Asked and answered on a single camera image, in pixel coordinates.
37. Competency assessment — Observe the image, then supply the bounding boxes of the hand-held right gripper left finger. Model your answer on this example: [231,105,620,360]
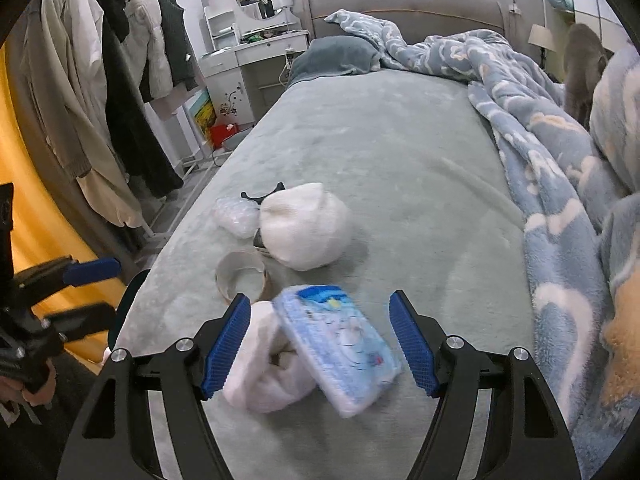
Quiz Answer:
[57,292,252,480]

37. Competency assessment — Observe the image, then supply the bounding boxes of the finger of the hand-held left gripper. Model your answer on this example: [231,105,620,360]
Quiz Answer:
[15,256,122,306]
[47,301,117,345]

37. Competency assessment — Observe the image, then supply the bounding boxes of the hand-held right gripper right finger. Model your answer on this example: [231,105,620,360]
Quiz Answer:
[389,290,583,480]

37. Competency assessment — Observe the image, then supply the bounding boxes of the white fluffy cloth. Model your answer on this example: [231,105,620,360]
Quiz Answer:
[221,300,321,413]

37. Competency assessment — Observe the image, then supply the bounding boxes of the tape roll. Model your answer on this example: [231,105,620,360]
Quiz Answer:
[215,249,273,306]

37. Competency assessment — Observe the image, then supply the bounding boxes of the blue tissue pack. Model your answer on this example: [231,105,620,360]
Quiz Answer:
[272,284,403,418]

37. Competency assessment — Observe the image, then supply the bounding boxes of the clear plastic wrap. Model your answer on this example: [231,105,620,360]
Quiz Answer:
[214,195,261,239]

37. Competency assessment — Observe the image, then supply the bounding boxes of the white knit hat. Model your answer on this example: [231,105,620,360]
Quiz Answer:
[259,182,352,272]

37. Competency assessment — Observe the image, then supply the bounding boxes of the black plastic piece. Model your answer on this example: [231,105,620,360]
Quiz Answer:
[240,181,286,207]

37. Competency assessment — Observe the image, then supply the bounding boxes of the person's left hand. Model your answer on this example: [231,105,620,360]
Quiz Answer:
[0,362,57,411]

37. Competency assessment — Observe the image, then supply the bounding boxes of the yellow curtain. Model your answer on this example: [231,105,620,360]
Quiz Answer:
[0,45,118,361]

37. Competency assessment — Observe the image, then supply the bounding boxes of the white clothes rack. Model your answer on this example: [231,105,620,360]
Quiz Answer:
[145,95,226,238]

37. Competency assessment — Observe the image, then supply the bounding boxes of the black coat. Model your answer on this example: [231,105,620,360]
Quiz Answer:
[75,0,186,198]

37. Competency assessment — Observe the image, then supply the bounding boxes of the beige coat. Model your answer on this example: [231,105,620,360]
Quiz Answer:
[42,0,146,228]

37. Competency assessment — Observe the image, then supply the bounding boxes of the red bin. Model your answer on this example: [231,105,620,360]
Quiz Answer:
[209,122,240,150]

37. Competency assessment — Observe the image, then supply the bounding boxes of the bed with grey-green sheet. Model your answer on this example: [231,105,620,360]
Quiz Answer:
[107,67,541,480]

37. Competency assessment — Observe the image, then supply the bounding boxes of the framed painting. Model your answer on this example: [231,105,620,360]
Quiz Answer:
[192,91,217,148]

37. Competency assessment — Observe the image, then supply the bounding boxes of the grey knit coat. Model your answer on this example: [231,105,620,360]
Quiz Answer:
[10,0,93,181]

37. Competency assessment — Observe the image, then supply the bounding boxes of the blue cloud-patterned blanket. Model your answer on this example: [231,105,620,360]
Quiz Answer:
[325,9,640,480]

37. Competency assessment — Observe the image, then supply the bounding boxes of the white vanity table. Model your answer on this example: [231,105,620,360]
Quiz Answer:
[197,5,311,126]

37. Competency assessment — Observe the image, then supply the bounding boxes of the white puffer jacket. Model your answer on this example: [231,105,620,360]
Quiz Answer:
[120,0,173,103]

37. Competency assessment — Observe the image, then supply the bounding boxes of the dark vest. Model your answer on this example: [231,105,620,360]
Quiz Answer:
[142,0,198,93]

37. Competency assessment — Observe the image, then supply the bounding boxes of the blue-grey pillow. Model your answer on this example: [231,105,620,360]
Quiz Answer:
[287,36,383,86]

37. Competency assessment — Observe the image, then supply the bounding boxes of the grey cat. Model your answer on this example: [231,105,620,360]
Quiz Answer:
[562,23,616,131]

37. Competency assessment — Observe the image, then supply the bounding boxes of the bedside lamp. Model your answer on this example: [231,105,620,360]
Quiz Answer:
[527,24,556,68]

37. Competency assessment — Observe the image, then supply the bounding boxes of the grey padded headboard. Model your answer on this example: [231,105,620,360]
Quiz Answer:
[300,0,511,53]

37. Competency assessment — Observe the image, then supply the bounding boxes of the white wardrobe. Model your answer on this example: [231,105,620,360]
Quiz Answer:
[537,0,626,56]

